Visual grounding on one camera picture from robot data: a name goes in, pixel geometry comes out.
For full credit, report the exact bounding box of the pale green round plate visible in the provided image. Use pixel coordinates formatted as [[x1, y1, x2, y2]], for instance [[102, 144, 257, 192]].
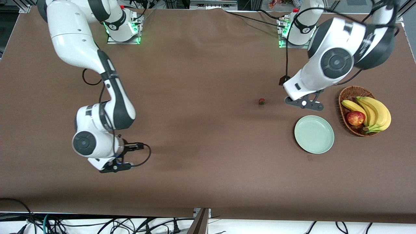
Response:
[[294, 115, 335, 154]]

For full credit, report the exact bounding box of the brown table cover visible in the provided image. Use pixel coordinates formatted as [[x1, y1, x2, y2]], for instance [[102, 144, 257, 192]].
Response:
[[0, 6, 416, 224]]

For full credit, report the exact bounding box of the orange background clutter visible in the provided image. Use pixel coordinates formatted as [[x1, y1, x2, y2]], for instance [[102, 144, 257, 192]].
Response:
[[268, 0, 293, 8]]

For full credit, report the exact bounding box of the brown wicker basket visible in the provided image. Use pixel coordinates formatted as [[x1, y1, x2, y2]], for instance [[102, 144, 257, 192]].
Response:
[[339, 86, 381, 137]]

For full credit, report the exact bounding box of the red apple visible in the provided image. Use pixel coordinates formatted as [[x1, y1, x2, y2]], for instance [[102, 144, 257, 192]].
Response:
[[346, 111, 366, 126]]

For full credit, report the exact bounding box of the yellow banana bunch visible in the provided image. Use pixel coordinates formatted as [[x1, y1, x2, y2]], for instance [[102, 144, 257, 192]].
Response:
[[341, 96, 392, 134]]

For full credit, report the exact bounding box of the aluminium camera mount post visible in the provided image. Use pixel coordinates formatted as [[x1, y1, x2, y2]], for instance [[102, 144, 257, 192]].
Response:
[[187, 207, 212, 234]]

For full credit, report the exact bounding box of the thin black cable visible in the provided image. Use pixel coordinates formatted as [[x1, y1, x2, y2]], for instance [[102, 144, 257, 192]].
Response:
[[224, 11, 287, 29]]

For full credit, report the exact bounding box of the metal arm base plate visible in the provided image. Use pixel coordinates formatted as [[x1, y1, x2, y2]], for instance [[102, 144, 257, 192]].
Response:
[[278, 16, 312, 49], [107, 13, 141, 45]]

